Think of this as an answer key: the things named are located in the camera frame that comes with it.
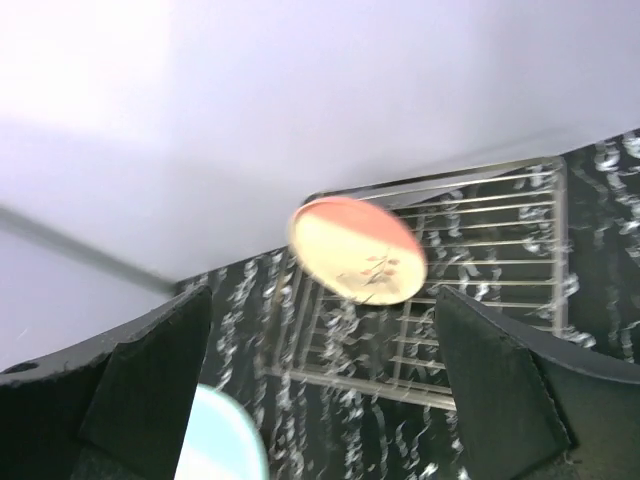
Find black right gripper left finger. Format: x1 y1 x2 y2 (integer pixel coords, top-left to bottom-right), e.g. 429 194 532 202
1 285 212 479

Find pink and cream plate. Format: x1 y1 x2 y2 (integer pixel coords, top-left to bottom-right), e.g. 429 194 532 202
288 196 428 306

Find aluminium frame rail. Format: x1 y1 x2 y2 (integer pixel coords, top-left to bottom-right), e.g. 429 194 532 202
1 205 176 294

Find blue and cream plate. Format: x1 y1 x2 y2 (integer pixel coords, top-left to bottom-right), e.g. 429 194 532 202
174 384 270 480

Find chrome wire dish rack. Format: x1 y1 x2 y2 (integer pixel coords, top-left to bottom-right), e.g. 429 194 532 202
261 157 568 410

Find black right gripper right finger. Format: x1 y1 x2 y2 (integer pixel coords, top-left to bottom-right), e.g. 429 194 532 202
435 287 639 479

